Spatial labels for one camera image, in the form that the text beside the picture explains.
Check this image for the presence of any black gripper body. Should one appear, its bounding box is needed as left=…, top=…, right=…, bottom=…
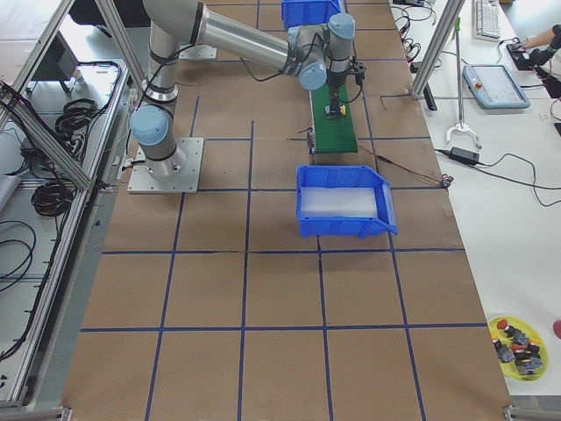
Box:
left=326, top=59, right=366, bottom=94

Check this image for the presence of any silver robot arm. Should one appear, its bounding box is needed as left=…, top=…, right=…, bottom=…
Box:
left=131, top=1, right=370, bottom=182

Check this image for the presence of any yellow plate of buttons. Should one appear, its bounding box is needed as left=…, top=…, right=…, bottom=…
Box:
left=487, top=315, right=549, bottom=382

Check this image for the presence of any person hand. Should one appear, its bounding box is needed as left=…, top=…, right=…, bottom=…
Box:
left=523, top=36, right=543, bottom=48

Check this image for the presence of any green conveyor belt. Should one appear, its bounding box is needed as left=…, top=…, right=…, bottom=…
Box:
left=309, top=85, right=359, bottom=153

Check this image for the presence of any blue left plastic bin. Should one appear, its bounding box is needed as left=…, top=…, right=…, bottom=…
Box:
left=281, top=0, right=342, bottom=30

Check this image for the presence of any blue plastic bin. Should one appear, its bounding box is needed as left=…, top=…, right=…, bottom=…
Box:
left=281, top=0, right=342, bottom=30
left=295, top=165, right=399, bottom=238

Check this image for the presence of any blue right plastic bin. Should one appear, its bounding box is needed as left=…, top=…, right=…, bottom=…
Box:
left=295, top=165, right=399, bottom=238

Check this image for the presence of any white reach grabber tool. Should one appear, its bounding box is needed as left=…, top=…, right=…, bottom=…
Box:
left=444, top=17, right=482, bottom=150

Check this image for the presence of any black power adapter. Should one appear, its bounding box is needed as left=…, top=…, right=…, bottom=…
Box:
left=449, top=146, right=479, bottom=166

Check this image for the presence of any teach pendant tablet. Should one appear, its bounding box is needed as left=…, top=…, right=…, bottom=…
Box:
left=463, top=64, right=530, bottom=110

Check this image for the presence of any white keyboard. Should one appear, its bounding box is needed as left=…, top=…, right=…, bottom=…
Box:
left=472, top=0, right=501, bottom=42

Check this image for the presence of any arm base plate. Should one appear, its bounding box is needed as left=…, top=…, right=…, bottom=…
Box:
left=128, top=138, right=204, bottom=194
left=179, top=45, right=217, bottom=61

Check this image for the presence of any aluminium frame post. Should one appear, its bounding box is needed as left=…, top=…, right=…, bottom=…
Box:
left=411, top=0, right=465, bottom=99

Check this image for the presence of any red black wire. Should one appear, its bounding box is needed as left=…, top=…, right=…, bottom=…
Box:
left=359, top=146, right=455, bottom=189

